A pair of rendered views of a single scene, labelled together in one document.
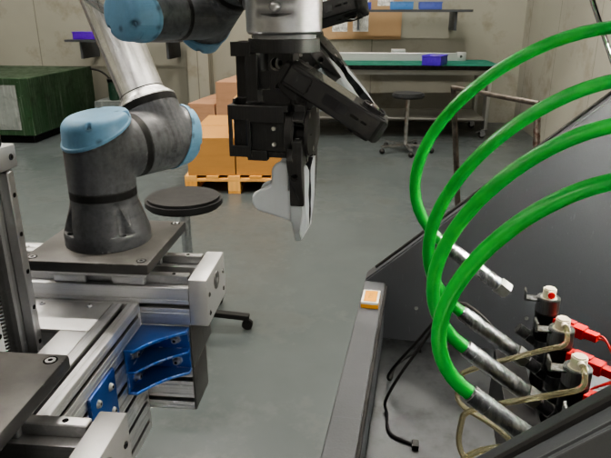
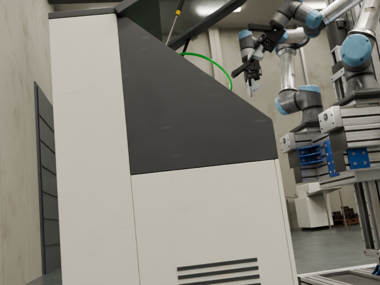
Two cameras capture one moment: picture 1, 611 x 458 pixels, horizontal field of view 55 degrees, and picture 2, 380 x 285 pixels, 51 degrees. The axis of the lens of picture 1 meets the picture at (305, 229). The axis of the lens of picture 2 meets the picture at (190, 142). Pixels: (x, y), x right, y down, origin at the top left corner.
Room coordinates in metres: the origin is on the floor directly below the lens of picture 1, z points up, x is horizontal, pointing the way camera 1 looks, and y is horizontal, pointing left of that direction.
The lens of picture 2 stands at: (2.49, -0.84, 0.60)
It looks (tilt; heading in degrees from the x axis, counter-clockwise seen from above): 11 degrees up; 166
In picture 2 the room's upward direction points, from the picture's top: 7 degrees counter-clockwise
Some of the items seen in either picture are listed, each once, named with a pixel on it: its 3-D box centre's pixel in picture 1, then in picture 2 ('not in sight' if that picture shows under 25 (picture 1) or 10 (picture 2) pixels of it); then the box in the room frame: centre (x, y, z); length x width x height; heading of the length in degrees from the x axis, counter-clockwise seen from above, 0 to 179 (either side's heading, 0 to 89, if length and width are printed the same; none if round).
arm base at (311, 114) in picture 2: not in sight; (313, 116); (0.52, 0.41, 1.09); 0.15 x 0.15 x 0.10
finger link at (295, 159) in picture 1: (297, 163); not in sight; (0.59, 0.01, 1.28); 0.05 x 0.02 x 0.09; 169
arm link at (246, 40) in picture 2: not in sight; (246, 41); (0.61, 0.02, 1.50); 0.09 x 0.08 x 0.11; 123
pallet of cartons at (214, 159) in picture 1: (241, 133); not in sight; (5.44, 0.59, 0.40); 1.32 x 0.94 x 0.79; 174
